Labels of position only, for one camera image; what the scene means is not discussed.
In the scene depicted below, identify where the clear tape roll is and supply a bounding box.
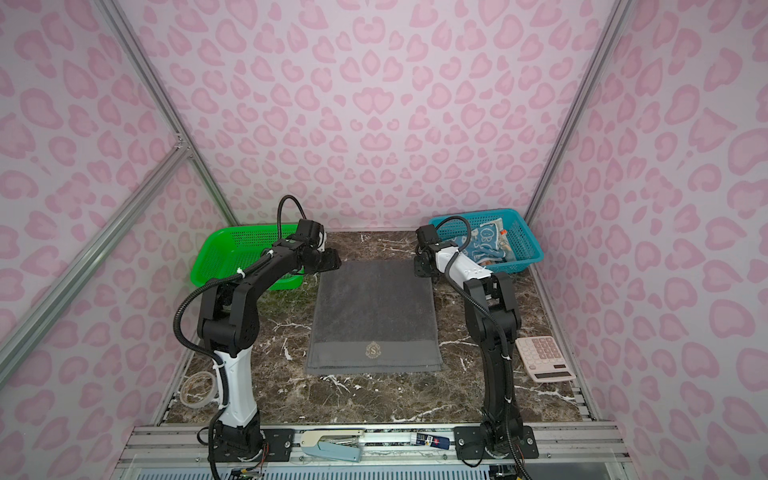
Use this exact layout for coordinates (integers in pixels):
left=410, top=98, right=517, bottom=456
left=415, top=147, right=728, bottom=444
left=178, top=371, right=218, bottom=409

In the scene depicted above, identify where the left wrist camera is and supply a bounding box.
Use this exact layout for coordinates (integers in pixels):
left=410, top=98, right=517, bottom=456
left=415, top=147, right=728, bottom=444
left=294, top=219, right=326, bottom=251

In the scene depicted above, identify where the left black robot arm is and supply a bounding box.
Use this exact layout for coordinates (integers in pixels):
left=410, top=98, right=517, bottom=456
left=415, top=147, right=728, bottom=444
left=172, top=194, right=342, bottom=478

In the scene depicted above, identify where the pink calculator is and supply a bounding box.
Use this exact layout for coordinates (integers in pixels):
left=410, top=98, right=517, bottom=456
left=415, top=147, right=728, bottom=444
left=515, top=336, right=576, bottom=384

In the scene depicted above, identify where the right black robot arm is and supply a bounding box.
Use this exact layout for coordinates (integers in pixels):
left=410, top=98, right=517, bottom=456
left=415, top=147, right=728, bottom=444
left=414, top=224, right=531, bottom=479

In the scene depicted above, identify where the grey towel gold emblem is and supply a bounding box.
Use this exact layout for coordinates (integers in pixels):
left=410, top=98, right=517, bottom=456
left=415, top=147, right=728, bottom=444
left=306, top=260, right=443, bottom=376

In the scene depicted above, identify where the green plastic basket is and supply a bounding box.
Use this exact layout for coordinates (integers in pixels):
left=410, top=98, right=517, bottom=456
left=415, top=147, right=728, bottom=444
left=190, top=225, right=278, bottom=287

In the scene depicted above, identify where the blue patterned cloth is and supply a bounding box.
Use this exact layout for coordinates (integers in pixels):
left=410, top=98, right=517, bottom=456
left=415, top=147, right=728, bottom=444
left=463, top=218, right=517, bottom=266

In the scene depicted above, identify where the aluminium front rail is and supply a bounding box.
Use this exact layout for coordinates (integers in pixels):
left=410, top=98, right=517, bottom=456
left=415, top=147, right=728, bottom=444
left=110, top=421, right=637, bottom=480

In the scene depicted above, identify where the small blue battery pack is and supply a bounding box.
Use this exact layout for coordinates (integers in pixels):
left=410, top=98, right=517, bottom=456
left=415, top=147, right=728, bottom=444
left=410, top=432, right=451, bottom=450

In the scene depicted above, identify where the grey stapler tool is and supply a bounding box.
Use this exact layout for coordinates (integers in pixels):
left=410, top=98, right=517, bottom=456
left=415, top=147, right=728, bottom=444
left=300, top=429, right=364, bottom=463

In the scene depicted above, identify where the teal plastic basket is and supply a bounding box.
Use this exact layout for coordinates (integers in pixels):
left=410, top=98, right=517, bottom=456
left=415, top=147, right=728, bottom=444
left=429, top=209, right=544, bottom=284

